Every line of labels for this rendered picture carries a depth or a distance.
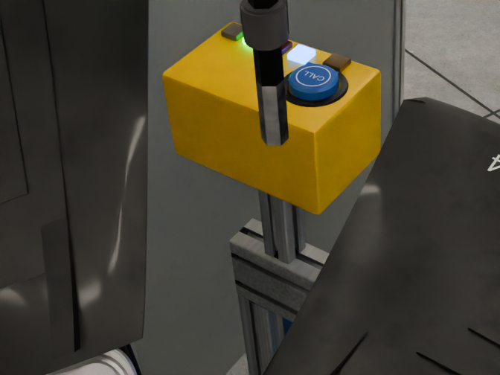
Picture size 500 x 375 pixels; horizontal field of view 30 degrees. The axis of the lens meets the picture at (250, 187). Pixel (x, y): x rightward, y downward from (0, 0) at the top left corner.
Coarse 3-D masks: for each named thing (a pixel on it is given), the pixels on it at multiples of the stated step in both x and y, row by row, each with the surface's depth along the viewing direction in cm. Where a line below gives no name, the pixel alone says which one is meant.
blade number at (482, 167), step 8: (488, 152) 51; (496, 152) 51; (480, 160) 50; (488, 160) 50; (496, 160) 50; (472, 168) 50; (480, 168) 50; (488, 168) 50; (496, 168) 50; (488, 176) 49; (496, 176) 49
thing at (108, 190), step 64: (0, 0) 29; (64, 0) 29; (128, 0) 29; (0, 64) 29; (64, 64) 29; (128, 64) 29; (0, 128) 29; (64, 128) 29; (128, 128) 29; (0, 192) 29; (64, 192) 29; (128, 192) 29; (0, 256) 29; (64, 256) 29; (128, 256) 29; (0, 320) 29; (64, 320) 29; (128, 320) 29
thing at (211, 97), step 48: (240, 48) 81; (192, 96) 78; (240, 96) 76; (288, 96) 75; (336, 96) 74; (192, 144) 82; (240, 144) 78; (288, 144) 74; (336, 144) 75; (288, 192) 78; (336, 192) 78
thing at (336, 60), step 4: (332, 56) 78; (336, 56) 78; (340, 56) 78; (324, 60) 77; (328, 60) 77; (332, 60) 77; (336, 60) 77; (340, 60) 77; (344, 60) 77; (348, 60) 77; (324, 64) 77; (328, 64) 77; (332, 64) 77; (336, 64) 77; (340, 64) 77; (344, 64) 77; (348, 64) 77; (336, 68) 76; (340, 68) 76; (344, 68) 77
